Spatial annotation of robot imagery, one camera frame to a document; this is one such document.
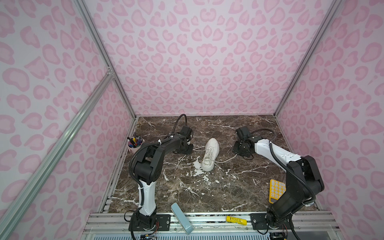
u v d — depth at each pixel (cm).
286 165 47
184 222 71
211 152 93
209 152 92
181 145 74
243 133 73
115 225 73
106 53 85
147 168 53
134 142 90
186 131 82
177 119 82
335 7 69
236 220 72
